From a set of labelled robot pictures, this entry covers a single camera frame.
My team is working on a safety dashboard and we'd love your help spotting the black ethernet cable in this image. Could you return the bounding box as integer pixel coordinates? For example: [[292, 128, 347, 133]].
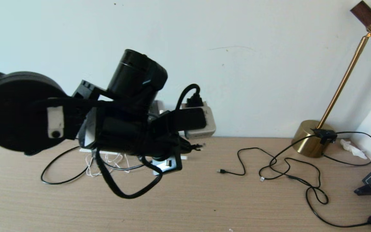
[[41, 143, 204, 185]]

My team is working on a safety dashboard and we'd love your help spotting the thin white adapter cable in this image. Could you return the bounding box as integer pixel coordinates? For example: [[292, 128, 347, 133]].
[[86, 151, 133, 178]]

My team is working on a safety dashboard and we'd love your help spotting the white router with antennas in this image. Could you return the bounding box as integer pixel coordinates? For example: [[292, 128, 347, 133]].
[[79, 110, 188, 160]]

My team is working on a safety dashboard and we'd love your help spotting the gold desk lamp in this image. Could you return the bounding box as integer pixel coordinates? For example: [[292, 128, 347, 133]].
[[291, 1, 371, 158]]

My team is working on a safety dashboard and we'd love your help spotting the crumpled white tissue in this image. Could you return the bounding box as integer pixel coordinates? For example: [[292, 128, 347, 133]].
[[339, 139, 368, 160]]

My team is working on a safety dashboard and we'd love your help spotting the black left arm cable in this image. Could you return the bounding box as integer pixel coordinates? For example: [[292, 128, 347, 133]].
[[95, 84, 203, 199]]

